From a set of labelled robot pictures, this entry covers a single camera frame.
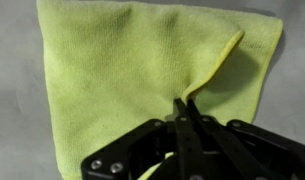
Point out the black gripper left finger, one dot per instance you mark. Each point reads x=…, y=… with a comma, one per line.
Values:
x=159, y=150

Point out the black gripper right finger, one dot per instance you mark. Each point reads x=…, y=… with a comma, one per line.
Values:
x=254, y=153

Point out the yellow microfiber cloth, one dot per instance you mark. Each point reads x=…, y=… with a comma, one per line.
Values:
x=111, y=66

